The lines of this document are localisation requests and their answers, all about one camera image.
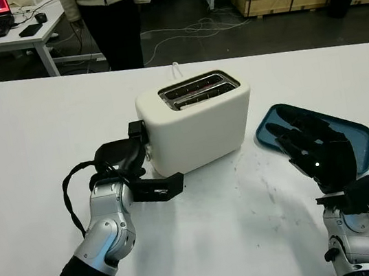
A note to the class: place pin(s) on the person in white jacket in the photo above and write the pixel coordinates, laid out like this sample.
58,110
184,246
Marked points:
118,23

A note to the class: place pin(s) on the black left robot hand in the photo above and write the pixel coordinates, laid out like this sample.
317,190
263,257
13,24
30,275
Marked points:
117,155

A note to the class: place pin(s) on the silver toaster knob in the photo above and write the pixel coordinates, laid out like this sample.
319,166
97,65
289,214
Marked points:
149,155

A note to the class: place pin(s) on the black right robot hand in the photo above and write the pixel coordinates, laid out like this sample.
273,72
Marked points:
326,158

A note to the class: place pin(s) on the cream white two-slot toaster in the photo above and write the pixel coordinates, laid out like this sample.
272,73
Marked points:
204,131

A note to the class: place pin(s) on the blue plastic tray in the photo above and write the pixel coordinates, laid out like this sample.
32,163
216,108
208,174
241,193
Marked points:
362,139

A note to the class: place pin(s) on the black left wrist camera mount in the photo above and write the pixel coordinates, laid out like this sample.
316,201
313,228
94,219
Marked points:
157,189

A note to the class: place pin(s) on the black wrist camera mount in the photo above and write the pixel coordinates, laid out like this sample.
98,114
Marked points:
363,194
157,189

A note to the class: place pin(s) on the white office desk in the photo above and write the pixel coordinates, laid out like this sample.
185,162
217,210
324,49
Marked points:
17,41

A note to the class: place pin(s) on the black smartphone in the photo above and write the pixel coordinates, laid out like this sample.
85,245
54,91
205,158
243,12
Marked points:
30,30

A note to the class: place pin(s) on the black computer mouse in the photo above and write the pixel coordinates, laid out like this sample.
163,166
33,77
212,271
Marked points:
40,17

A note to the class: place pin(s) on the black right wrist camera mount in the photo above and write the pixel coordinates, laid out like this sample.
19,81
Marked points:
363,194

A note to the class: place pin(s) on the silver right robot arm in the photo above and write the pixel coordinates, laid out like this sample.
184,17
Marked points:
353,244

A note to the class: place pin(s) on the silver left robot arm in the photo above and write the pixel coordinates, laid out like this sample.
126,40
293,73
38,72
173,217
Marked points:
105,233

